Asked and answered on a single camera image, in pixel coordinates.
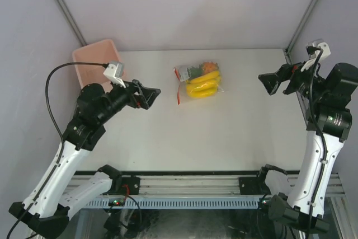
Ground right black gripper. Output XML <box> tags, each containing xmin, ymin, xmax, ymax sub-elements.
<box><xmin>259</xmin><ymin>57</ymin><xmax>328</xmax><ymax>102</ymax></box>

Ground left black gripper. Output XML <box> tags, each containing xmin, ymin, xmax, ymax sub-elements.
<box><xmin>97</xmin><ymin>76</ymin><xmax>160</xmax><ymax>124</ymax></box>

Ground clear zip top bag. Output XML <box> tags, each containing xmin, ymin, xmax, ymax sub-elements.
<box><xmin>173</xmin><ymin>61</ymin><xmax>224</xmax><ymax>105</ymax></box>

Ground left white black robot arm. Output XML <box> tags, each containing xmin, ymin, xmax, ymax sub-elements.
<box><xmin>9</xmin><ymin>79</ymin><xmax>161</xmax><ymax>238</ymax></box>

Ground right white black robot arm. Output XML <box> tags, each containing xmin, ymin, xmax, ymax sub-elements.
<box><xmin>257</xmin><ymin>63</ymin><xmax>357</xmax><ymax>234</ymax></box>

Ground yellow fake banana bunch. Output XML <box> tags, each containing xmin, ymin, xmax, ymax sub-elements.
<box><xmin>185</xmin><ymin>71</ymin><xmax>221</xmax><ymax>99</ymax></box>

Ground pink plastic bin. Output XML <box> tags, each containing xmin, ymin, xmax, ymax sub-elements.
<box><xmin>72</xmin><ymin>39</ymin><xmax>121</xmax><ymax>92</ymax></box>

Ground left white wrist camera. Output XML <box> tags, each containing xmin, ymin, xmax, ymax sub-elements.
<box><xmin>103</xmin><ymin>62</ymin><xmax>126</xmax><ymax>88</ymax></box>

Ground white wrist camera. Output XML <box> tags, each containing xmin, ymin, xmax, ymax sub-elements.
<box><xmin>300</xmin><ymin>39</ymin><xmax>331</xmax><ymax>72</ymax></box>
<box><xmin>103</xmin><ymin>62</ymin><xmax>126</xmax><ymax>88</ymax></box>

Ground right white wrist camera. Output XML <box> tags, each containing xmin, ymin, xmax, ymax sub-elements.
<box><xmin>300</xmin><ymin>39</ymin><xmax>331</xmax><ymax>72</ymax></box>

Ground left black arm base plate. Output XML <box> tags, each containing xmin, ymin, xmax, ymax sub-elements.
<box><xmin>119</xmin><ymin>176</ymin><xmax>140</xmax><ymax>195</ymax></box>

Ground left black camera cable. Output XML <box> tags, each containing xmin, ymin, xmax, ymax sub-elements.
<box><xmin>7</xmin><ymin>62</ymin><xmax>110</xmax><ymax>238</ymax></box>

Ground aluminium rail frame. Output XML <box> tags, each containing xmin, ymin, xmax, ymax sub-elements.
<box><xmin>41</xmin><ymin>173</ymin><xmax>345</xmax><ymax>198</ymax></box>

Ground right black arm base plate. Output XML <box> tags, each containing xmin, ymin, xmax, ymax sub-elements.
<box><xmin>238</xmin><ymin>177</ymin><xmax>265</xmax><ymax>195</ymax></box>

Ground grey slotted cable duct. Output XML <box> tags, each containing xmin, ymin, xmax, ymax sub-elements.
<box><xmin>84</xmin><ymin>196</ymin><xmax>259</xmax><ymax>209</ymax></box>

